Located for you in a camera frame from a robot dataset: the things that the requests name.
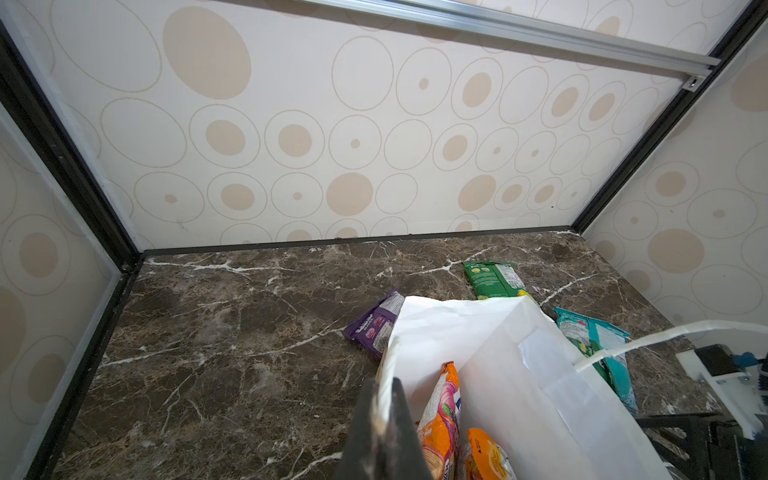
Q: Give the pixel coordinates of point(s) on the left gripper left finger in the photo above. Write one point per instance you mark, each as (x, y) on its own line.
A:
(359, 456)

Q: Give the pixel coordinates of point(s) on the green snack bag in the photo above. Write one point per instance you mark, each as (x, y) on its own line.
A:
(494, 280)
(578, 335)

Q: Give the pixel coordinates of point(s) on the orange candy bag face down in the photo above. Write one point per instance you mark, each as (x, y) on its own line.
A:
(439, 428)

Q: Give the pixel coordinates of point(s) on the black frame post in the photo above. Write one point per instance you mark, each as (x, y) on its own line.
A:
(746, 25)
(66, 258)

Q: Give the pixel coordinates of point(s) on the Fox's fruits candy bag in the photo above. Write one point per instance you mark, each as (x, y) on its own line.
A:
(481, 458)

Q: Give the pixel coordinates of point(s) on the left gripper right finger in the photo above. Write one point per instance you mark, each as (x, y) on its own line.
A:
(404, 455)

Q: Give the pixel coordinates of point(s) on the white paper gift bag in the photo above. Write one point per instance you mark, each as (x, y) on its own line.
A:
(521, 381)

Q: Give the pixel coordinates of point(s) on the black left frame post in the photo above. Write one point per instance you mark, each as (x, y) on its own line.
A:
(66, 258)

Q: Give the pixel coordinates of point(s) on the horizontal aluminium back bar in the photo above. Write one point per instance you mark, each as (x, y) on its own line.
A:
(497, 24)

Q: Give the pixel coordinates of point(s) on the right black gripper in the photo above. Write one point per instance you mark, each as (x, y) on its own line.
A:
(705, 446)

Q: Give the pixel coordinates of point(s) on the small purple snack bag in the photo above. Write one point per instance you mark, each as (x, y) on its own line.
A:
(372, 330)

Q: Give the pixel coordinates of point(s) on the black right frame post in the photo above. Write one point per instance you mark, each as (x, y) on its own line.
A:
(746, 25)

